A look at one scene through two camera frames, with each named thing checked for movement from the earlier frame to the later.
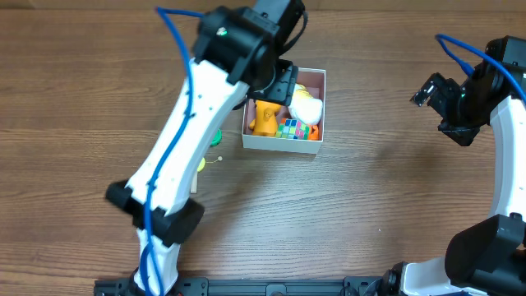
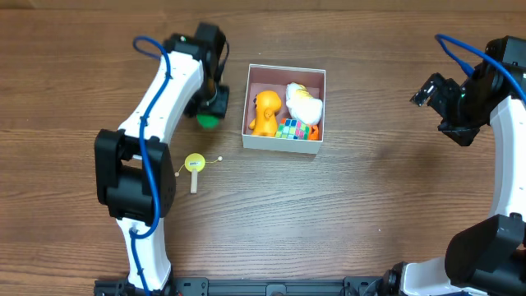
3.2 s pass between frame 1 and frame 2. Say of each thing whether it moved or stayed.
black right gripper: stayed
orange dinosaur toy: stayed
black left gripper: moved
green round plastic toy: moved
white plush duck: stayed
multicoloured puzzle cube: stayed
